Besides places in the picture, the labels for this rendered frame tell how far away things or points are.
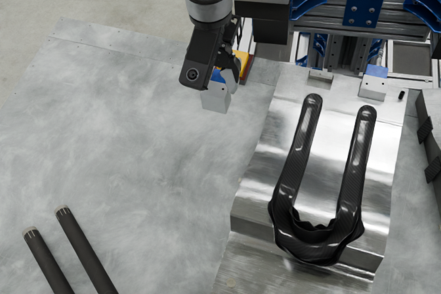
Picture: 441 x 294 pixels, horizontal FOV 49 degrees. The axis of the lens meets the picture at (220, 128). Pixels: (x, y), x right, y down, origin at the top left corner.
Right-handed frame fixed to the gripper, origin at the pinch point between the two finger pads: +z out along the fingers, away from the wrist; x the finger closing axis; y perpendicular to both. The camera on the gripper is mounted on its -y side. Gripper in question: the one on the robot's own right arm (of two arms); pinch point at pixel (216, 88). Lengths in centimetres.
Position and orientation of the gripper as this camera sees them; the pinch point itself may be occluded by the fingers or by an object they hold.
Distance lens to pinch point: 95.3
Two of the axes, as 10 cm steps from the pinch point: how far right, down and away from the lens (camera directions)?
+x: -9.5, -2.3, 2.2
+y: 3.1, -8.3, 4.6
